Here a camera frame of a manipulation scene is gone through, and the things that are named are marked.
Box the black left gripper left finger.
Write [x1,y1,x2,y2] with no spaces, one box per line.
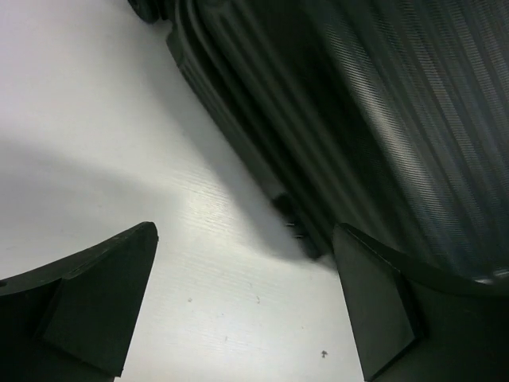
[1,222,157,381]

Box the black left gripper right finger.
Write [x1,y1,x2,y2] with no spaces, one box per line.
[333,224,508,381]

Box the black hard-shell suitcase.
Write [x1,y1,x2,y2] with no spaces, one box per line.
[130,1,508,283]

